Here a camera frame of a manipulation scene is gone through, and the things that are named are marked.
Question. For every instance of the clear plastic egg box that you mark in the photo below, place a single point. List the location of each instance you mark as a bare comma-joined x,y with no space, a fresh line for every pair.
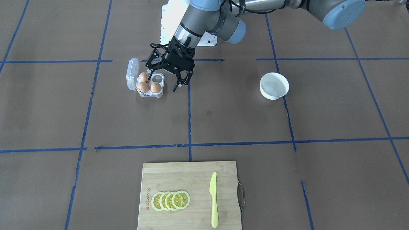
132,78

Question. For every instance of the yellow lemon slice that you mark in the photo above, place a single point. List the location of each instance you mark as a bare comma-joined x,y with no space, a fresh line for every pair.
163,201
181,199
170,202
156,201

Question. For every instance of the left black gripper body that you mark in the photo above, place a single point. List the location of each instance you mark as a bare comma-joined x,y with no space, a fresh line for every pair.
165,57

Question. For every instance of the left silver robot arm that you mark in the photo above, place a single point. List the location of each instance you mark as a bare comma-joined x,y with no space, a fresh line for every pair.
222,18

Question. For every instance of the brown egg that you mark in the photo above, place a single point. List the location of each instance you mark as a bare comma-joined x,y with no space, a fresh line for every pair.
144,77
143,87
155,88

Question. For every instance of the yellow plastic knife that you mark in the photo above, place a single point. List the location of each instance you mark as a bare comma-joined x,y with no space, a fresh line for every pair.
213,193

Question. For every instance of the white bowl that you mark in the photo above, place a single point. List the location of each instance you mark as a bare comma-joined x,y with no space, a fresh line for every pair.
273,86

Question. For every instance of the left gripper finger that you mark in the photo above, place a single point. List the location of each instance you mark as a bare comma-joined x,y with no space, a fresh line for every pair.
152,68
180,80

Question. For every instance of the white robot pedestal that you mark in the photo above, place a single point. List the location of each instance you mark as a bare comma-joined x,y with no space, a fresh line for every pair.
172,14

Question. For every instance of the bamboo cutting board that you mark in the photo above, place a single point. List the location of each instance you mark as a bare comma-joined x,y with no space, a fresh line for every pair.
194,178

